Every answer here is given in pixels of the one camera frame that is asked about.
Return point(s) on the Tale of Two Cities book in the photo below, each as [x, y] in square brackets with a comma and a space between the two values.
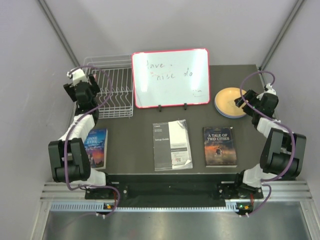
[219, 147]

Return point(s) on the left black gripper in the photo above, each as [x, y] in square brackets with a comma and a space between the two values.
[70, 91]

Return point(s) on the red framed whiteboard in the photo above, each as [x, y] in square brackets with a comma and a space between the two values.
[171, 78]

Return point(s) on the black white setup guide booklet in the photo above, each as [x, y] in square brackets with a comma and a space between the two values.
[171, 146]

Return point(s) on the blue sunset cover book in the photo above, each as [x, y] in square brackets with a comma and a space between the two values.
[96, 148]

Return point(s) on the purple plate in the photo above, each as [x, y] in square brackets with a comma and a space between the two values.
[219, 110]

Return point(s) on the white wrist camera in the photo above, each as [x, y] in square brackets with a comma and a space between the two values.
[77, 76]
[268, 89]

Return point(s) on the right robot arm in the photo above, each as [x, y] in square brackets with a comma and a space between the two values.
[282, 154]

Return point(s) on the yellow plate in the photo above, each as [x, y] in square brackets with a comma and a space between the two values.
[224, 100]

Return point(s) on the grey slotted cable duct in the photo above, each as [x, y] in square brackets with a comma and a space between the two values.
[104, 208]

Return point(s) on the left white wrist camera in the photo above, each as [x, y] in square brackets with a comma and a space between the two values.
[77, 76]

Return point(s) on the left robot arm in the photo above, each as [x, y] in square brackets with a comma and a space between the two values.
[69, 160]

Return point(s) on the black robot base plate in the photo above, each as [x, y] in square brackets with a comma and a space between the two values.
[180, 190]

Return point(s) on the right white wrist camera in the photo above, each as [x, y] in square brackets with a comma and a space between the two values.
[268, 89]

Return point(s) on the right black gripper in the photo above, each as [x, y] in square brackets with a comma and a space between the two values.
[251, 96]

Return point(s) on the white wire dish rack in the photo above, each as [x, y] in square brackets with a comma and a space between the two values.
[116, 86]

